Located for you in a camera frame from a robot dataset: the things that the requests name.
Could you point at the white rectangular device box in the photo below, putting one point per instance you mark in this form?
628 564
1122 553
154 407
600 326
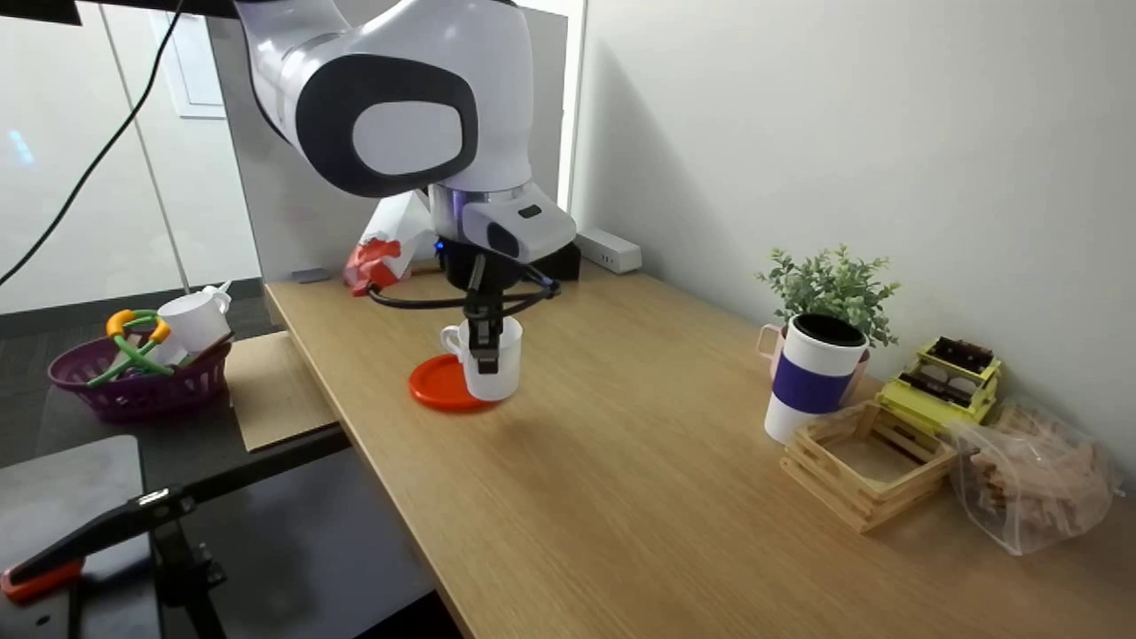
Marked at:
608 249

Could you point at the orange round plate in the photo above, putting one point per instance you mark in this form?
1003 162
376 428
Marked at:
435 385

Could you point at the black open box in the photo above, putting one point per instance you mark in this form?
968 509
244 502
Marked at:
569 268

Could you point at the orange yellow toy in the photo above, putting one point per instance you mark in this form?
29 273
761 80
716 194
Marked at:
117 321

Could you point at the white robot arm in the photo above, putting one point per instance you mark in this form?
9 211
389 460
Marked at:
499 95

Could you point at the tan cardboard sheet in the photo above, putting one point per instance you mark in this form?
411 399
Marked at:
277 397

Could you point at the clear bag of wood pieces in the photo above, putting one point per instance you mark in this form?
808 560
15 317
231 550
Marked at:
1041 485

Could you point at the green plant in pink pot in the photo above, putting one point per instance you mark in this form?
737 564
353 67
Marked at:
828 287

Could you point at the white plastic pitcher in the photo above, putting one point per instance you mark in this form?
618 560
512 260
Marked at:
195 321

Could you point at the black side table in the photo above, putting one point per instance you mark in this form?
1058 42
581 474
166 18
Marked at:
306 556

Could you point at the green plastic toy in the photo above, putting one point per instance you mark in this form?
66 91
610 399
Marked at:
144 359

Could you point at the purple plastic basket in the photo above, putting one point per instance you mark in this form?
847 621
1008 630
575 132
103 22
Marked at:
144 399

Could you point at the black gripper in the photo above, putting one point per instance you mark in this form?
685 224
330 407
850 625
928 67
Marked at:
499 276

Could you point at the tall white cup blue band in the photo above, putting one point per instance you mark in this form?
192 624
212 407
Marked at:
810 385

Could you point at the yellow green box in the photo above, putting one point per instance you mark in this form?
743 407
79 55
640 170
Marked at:
947 411

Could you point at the white red plastic wrap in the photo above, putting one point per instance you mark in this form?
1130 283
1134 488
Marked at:
376 255

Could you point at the wooden slat crate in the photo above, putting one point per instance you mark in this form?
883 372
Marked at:
828 470

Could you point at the black overhead mount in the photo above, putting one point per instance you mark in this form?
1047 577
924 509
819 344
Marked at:
35 10

